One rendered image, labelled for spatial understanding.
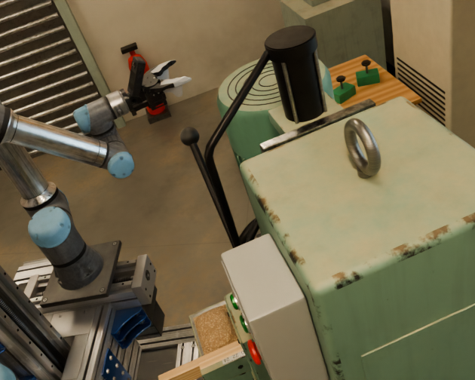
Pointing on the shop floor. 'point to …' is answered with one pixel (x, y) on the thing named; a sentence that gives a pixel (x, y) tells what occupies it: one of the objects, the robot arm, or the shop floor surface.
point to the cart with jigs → (366, 84)
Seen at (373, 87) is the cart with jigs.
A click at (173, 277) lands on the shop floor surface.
